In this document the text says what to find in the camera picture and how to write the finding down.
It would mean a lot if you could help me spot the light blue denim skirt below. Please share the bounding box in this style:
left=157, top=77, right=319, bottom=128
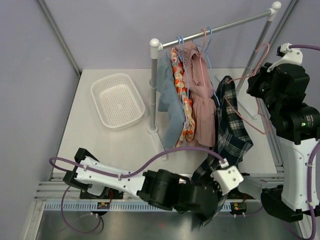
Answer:
left=156, top=54, right=185, bottom=149

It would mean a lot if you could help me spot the orange floral skirt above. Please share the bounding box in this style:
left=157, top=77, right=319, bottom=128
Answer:
left=169, top=47, right=196, bottom=148

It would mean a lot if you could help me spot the white slotted cable duct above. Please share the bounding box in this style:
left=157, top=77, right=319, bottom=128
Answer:
left=44, top=201, right=231, bottom=212

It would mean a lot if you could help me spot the dark grey dotted skirt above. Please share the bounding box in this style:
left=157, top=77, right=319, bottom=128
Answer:
left=212, top=82, right=221, bottom=118

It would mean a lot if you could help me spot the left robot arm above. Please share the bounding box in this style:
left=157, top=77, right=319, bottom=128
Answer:
left=63, top=148, right=226, bottom=221

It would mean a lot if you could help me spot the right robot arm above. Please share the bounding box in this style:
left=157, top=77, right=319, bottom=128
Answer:
left=226, top=62, right=320, bottom=223

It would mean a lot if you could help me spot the aluminium mounting rail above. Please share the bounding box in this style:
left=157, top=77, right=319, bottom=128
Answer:
left=34, top=171, right=284, bottom=201

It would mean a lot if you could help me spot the pink pleated skirt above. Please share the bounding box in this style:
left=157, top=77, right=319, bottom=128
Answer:
left=183, top=41, right=217, bottom=147

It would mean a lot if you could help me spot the pink wire hanger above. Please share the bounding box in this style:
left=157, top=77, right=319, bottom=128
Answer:
left=194, top=27, right=208, bottom=87
left=224, top=42, right=271, bottom=135

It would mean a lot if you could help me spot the white perforated plastic basket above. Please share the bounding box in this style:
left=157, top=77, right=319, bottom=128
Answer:
left=90, top=73, right=146, bottom=131

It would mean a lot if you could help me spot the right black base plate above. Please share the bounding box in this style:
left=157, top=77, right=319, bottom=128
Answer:
left=227, top=189, right=255, bottom=201

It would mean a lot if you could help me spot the white and silver clothes rack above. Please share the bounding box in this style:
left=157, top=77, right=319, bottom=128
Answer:
left=147, top=1, right=282, bottom=153

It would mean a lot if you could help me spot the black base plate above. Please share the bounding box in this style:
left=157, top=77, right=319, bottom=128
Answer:
left=227, top=189, right=255, bottom=201
left=79, top=187, right=124, bottom=200

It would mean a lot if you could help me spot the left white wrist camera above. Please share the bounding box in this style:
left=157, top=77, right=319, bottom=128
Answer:
left=210, top=158, right=244, bottom=196

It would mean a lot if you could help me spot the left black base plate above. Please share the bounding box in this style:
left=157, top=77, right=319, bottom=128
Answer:
left=79, top=187, right=124, bottom=200

